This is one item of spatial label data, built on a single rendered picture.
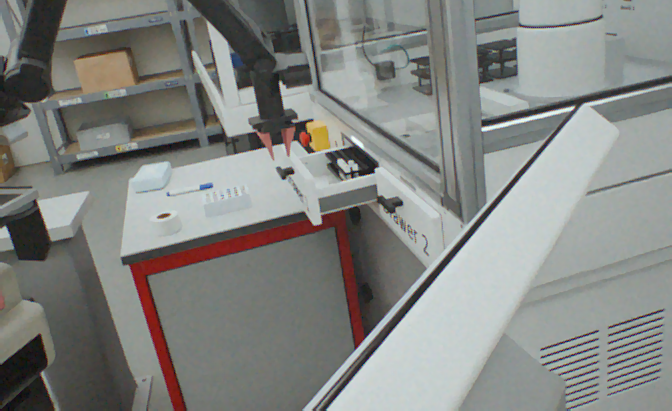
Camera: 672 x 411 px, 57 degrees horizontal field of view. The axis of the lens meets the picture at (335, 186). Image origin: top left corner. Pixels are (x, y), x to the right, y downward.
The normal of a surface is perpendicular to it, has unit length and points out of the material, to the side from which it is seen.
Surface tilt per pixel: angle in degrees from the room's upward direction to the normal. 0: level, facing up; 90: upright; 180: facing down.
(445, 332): 40
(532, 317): 90
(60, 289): 90
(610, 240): 90
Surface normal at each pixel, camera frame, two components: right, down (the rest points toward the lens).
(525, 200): 0.42, -0.65
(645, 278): 0.27, 0.31
